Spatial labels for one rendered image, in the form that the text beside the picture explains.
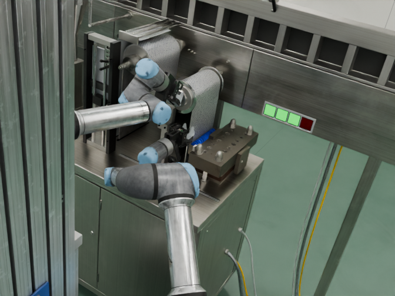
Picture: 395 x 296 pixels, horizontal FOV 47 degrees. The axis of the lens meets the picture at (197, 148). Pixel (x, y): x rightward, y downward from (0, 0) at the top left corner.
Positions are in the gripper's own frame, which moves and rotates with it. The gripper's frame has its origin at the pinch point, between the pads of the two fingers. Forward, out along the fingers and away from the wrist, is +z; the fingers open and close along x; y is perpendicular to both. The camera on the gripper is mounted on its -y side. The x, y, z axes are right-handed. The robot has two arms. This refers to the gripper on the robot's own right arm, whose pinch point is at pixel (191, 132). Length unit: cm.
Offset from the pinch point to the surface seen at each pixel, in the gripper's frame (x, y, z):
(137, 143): 29.7, -18.9, 2.0
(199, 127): -0.2, 0.2, 6.9
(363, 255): -88, -109, 113
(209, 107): -0.3, 8.0, 13.8
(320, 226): -54, -109, 123
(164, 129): 8.1, 2.2, -9.5
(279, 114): -28.8, 9.6, 29.3
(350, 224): -75, -43, 46
